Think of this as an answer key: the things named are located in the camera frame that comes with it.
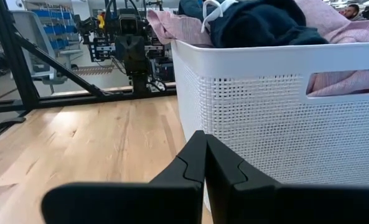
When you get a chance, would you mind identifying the white plastic laundry basket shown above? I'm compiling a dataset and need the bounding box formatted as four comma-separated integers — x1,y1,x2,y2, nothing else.
170,39,369,213

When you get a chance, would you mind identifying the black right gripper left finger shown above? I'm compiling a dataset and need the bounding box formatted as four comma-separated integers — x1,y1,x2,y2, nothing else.
40,130,208,224

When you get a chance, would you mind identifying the navy blue garment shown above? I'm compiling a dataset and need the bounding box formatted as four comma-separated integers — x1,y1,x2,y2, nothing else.
178,0,205,20

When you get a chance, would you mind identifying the black garment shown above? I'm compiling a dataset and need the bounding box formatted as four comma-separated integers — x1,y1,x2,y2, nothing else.
200,0,329,49

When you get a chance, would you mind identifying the black mat with hazard stripes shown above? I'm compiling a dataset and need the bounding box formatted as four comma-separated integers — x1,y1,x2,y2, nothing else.
73,65,116,77

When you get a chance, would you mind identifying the shelf of blue bins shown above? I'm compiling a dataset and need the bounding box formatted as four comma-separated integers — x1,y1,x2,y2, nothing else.
30,8,79,51

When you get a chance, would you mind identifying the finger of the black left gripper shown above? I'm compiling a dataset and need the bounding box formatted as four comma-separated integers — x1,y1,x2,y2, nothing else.
114,34,133,76
131,34,149,76

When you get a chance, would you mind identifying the black aluminium table frame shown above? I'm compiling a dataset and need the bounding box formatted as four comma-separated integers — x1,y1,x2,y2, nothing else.
0,0,177,147

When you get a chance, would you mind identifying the person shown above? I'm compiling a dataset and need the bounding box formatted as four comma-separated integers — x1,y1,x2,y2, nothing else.
342,3,368,22

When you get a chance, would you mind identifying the pink garment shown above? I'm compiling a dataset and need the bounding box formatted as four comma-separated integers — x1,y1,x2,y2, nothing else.
146,0,369,98

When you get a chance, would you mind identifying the grey office chair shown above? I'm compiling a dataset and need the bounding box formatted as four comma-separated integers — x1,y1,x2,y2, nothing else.
9,9,83,94

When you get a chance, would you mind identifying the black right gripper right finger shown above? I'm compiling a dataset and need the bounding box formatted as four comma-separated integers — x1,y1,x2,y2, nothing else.
205,134,369,224

